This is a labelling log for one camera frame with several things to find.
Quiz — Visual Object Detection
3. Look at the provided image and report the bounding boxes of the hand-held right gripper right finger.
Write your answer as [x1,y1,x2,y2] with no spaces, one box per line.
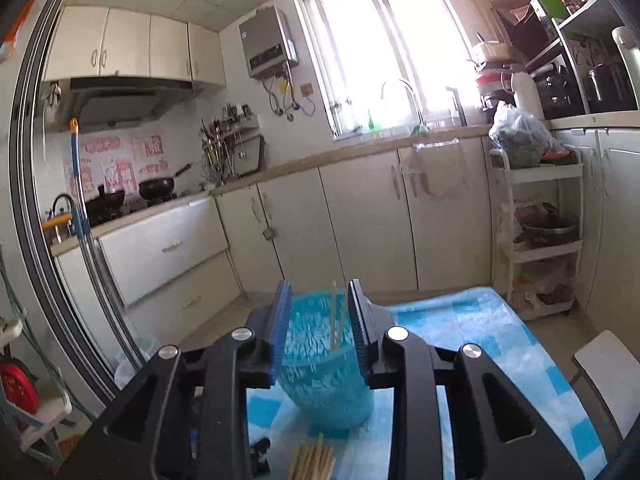
[347,278,586,480]

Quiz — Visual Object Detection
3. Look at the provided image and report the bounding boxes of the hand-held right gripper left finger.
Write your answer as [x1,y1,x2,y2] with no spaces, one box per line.
[57,279,293,480]

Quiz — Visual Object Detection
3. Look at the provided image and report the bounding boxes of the long wooden chopstick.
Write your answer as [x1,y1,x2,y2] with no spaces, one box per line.
[334,305,348,350]

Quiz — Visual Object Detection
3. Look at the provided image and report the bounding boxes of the blue perforated plastic basket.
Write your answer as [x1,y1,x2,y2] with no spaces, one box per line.
[276,287,376,433]

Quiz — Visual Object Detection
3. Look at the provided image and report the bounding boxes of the pile of wooden chopsticks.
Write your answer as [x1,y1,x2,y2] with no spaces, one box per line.
[287,432,336,480]

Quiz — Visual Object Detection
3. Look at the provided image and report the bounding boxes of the cream base cabinets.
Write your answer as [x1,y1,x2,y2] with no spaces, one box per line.
[214,136,495,295]

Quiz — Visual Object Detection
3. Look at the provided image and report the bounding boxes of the blue checked plastic tablecloth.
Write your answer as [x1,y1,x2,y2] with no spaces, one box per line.
[245,286,609,480]

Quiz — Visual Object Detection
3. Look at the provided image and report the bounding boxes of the cream drawer cabinet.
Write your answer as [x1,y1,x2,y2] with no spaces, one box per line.
[54,196,244,332]

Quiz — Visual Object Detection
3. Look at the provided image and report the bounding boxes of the cutting board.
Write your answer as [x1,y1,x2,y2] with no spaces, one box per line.
[234,134,266,177]

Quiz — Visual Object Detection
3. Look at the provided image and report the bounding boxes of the clear hanging plastic bag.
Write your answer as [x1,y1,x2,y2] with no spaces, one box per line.
[399,137,469,199]

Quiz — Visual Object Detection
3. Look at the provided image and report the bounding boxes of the black frying pan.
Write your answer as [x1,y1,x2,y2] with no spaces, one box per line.
[138,162,194,201]

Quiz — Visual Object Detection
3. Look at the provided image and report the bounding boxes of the metal bowl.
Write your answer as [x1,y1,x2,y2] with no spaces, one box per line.
[519,212,580,249]

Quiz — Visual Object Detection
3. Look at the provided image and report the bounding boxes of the black wok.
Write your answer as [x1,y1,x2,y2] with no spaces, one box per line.
[82,185,126,224]

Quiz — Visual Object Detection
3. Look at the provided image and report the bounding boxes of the white storage rack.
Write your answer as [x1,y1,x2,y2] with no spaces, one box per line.
[0,310,77,462]

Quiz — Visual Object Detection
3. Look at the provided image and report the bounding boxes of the white stool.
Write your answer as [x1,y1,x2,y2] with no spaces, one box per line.
[571,329,639,442]

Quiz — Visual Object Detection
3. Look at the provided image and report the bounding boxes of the white tiered trolley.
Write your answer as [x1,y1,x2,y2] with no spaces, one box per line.
[488,148,585,319]

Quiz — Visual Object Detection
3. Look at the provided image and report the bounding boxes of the steel kettle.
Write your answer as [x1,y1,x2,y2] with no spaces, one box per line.
[42,193,77,246]

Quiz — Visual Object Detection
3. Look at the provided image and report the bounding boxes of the straight chrome faucet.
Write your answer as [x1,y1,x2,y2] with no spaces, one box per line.
[444,86,469,127]

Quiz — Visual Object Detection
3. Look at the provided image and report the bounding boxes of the plastic bag of greens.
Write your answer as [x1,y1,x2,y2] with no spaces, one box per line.
[488,102,577,170]

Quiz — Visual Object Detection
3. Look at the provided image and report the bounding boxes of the curved chrome faucet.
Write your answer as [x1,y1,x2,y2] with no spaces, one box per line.
[380,78,426,128]

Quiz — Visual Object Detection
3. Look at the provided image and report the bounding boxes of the red round item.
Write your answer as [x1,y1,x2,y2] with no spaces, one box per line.
[0,359,40,414]

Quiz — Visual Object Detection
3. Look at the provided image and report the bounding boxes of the range hood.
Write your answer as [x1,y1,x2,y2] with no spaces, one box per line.
[52,77,194,134]

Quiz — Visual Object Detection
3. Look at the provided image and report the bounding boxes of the kitchen window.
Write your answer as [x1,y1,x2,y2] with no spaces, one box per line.
[292,0,497,142]

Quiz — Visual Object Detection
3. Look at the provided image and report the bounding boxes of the cream tall side cabinets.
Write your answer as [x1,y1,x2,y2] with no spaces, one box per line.
[547,114,640,363]

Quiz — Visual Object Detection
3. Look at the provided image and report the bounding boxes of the white thermos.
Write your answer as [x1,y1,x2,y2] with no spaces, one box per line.
[510,63,545,121]

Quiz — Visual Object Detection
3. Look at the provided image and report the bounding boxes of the stack of food containers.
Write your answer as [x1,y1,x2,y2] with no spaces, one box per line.
[472,39,512,111]

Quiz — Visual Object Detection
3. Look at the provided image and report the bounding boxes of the black pot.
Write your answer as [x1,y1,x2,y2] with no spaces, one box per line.
[587,62,634,107]

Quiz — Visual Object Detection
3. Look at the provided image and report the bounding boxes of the dark shelf unit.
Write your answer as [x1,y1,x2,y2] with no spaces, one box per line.
[492,0,640,121]

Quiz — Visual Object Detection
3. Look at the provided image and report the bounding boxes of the wall utensil rack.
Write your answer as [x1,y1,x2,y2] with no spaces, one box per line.
[199,104,261,184]

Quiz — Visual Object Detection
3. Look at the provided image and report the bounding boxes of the pink wall stickers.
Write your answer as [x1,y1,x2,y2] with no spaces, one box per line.
[63,133,169,197]

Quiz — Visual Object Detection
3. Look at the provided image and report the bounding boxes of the blue handled mop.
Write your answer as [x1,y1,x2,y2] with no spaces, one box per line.
[68,118,147,367]

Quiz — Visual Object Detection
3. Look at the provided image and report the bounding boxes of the grey wall water heater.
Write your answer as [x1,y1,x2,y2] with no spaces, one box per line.
[238,7,300,80]

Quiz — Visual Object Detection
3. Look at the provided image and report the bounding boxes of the sliding door frame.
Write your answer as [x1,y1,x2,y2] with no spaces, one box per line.
[9,0,128,407]

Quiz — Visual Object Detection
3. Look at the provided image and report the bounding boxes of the white wall cabinet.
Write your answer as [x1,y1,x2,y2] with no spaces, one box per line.
[42,6,228,87]

